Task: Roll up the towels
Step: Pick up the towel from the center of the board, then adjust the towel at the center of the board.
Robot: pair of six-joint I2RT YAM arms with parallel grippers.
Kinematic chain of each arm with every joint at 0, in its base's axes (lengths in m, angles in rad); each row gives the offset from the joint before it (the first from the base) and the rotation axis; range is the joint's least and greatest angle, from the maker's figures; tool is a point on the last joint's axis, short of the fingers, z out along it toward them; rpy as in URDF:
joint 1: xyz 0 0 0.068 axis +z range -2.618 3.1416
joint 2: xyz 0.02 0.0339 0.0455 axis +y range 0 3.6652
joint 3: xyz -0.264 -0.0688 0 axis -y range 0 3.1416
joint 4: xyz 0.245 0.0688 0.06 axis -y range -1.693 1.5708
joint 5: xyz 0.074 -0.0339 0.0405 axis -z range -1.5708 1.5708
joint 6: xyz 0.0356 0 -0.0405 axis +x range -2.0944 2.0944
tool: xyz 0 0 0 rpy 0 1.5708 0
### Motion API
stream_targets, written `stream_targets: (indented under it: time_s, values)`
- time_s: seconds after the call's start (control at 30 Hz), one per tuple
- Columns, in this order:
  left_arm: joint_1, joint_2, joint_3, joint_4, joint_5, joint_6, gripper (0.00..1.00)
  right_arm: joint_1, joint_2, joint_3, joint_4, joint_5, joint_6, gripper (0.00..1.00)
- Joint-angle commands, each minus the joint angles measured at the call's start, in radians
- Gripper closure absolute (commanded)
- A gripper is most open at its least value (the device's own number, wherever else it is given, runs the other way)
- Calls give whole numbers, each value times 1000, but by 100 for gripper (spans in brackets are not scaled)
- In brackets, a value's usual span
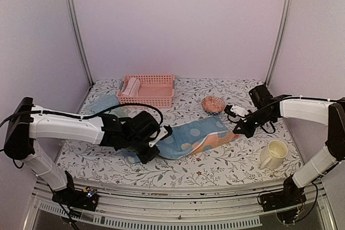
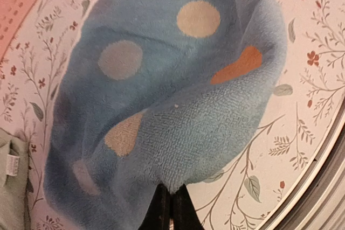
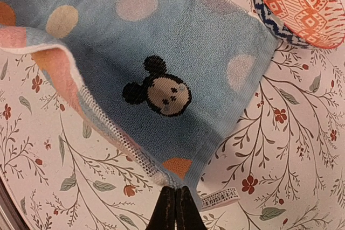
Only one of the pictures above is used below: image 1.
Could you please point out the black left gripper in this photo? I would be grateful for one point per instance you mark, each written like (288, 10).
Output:
(146, 158)

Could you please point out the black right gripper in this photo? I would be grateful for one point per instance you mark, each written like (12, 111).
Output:
(245, 130)

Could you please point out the pink towel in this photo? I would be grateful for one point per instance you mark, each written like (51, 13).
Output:
(132, 88)

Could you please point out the pink perforated plastic basket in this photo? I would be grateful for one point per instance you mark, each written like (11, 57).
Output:
(156, 90)

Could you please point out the blue patterned towel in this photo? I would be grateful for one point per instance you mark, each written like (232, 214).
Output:
(190, 138)

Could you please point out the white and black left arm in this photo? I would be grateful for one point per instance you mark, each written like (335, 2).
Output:
(29, 123)

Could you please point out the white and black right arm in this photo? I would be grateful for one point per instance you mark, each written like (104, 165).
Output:
(317, 125)

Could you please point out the green folded towel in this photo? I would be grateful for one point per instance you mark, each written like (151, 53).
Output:
(120, 112)

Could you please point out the red patterned bowl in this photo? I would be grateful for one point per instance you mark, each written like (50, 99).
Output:
(213, 105)

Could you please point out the plain blue towel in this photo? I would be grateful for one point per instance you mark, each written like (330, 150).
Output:
(103, 103)

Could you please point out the cream ceramic mug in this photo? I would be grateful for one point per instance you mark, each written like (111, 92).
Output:
(273, 155)

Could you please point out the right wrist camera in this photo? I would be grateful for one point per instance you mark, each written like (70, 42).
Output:
(236, 111)

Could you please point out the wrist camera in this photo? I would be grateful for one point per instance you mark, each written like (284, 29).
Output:
(163, 132)
(236, 111)

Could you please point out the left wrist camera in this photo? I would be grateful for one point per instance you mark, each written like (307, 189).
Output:
(163, 132)

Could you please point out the aluminium front rail frame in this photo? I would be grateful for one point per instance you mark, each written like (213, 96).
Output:
(218, 207)

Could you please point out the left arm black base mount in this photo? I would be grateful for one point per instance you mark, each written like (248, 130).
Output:
(85, 199)

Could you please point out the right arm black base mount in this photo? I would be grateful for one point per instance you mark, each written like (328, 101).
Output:
(289, 196)

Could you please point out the right aluminium corner post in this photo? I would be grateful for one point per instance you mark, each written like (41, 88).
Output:
(278, 42)

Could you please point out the aluminium corner post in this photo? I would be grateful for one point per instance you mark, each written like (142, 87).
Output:
(79, 42)
(278, 42)

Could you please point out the left aluminium corner post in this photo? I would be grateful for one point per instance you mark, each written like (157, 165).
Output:
(79, 42)

